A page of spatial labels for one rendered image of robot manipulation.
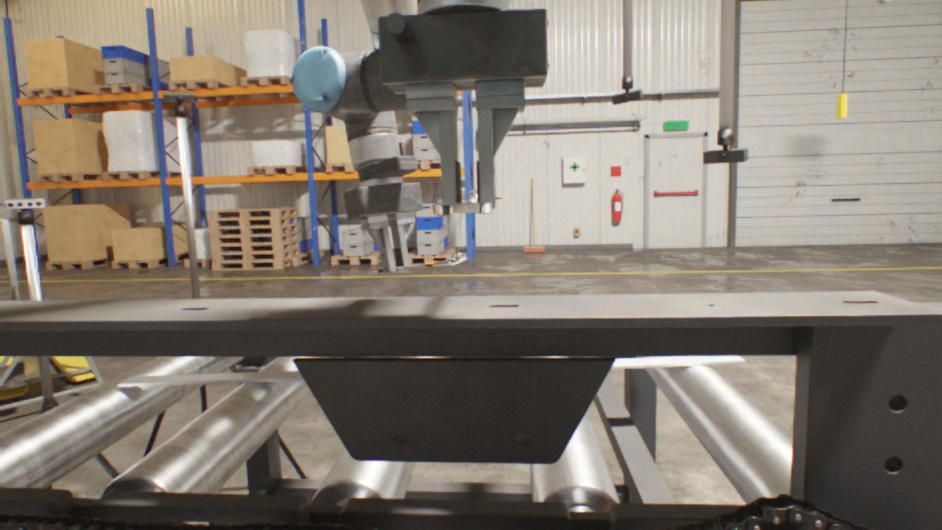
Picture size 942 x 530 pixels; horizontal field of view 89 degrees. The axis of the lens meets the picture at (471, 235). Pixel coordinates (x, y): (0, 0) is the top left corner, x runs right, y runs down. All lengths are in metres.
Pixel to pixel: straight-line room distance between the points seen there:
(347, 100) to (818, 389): 0.67
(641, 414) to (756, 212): 9.12
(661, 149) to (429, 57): 9.55
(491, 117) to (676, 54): 9.93
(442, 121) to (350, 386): 0.31
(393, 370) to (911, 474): 0.53
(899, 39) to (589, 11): 5.55
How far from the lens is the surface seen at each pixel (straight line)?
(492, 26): 0.40
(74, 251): 11.36
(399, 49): 0.40
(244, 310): 0.55
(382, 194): 0.85
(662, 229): 9.94
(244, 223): 8.88
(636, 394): 1.57
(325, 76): 0.75
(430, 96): 0.40
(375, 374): 0.55
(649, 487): 0.95
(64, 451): 1.11
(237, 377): 1.10
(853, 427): 0.64
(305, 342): 0.58
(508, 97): 0.39
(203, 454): 0.89
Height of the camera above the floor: 1.29
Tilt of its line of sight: 6 degrees down
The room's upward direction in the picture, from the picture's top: 2 degrees counter-clockwise
